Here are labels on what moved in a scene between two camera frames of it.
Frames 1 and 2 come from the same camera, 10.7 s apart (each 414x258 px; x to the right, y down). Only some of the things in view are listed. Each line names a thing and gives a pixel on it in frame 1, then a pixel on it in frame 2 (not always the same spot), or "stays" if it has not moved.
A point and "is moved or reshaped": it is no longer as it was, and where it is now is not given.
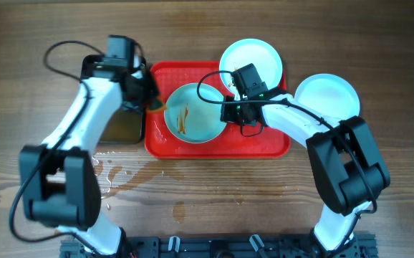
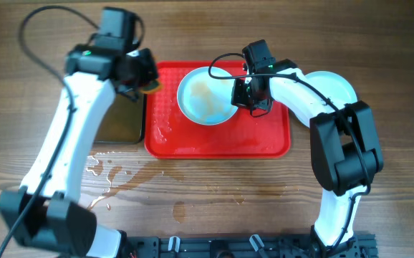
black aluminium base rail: (225, 246) stays
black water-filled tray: (124, 126) stays
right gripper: (227, 116) → (238, 97)
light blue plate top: (245, 51) → (205, 100)
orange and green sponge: (157, 106) is moved or reshaped
